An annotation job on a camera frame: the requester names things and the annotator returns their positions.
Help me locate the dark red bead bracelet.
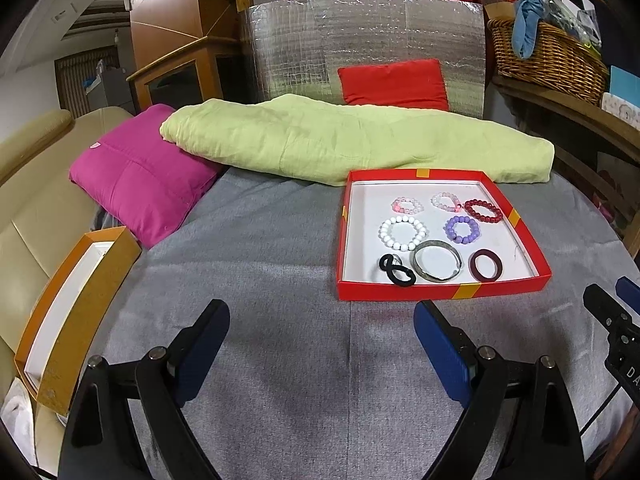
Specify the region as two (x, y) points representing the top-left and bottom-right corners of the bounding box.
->
(463, 199), (504, 223)

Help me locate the purple bead bracelet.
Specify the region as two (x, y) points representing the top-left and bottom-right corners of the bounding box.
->
(443, 215), (482, 246)

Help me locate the light green folded blanket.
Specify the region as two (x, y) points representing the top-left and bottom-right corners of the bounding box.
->
(159, 94), (556, 188)

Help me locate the blue cloth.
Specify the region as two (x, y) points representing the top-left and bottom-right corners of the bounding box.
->
(512, 0), (556, 60)

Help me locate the red cardboard box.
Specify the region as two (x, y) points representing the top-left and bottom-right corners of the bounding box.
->
(336, 169), (553, 302)

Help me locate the orange box lid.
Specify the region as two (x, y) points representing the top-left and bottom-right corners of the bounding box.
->
(14, 226), (143, 417)

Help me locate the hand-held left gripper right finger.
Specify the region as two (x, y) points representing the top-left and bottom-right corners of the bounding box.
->
(413, 300), (587, 480)

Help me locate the wicker basket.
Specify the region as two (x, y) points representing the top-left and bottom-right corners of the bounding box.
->
(486, 17), (611, 107)

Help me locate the pink white bead bracelet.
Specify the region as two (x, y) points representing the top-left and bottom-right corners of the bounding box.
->
(391, 196), (425, 215)

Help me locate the magenta pillow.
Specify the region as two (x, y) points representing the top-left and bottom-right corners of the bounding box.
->
(69, 104), (223, 250)

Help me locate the clear plastic bag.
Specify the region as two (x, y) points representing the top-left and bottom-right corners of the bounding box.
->
(495, 0), (603, 53)

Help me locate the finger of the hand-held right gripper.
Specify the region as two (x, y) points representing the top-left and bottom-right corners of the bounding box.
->
(616, 276), (640, 306)
(584, 284), (631, 333)

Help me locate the grey bed cover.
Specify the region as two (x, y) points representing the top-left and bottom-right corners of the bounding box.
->
(65, 167), (636, 480)

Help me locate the wooden shelf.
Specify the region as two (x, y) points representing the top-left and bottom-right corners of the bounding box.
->
(492, 75), (640, 241)

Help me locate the red cushion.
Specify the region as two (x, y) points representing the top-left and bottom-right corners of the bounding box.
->
(337, 58), (448, 111)

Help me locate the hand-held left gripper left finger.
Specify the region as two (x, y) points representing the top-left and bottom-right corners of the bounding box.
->
(59, 299), (231, 480)

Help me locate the black cable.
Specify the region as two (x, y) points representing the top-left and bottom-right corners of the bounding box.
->
(580, 390), (621, 436)

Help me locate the beige sofa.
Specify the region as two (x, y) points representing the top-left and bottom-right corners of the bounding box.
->
(0, 106), (136, 466)

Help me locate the silver bangle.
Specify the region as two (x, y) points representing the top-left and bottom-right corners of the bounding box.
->
(410, 240), (463, 283)

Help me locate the dark red ring bangle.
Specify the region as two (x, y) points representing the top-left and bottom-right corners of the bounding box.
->
(468, 248), (502, 283)

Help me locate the black hair tie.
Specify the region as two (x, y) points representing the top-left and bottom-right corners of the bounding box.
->
(377, 254), (417, 288)

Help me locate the white patterned box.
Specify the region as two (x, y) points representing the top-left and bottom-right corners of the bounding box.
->
(601, 92), (640, 128)

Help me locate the wooden cabinet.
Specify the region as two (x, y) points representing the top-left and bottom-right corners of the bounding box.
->
(125, 0), (251, 113)

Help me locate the silver insulated panel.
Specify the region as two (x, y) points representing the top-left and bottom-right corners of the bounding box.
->
(239, 0), (488, 121)

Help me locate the pink bead bracelet with charm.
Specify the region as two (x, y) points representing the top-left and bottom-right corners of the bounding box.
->
(431, 191), (463, 213)

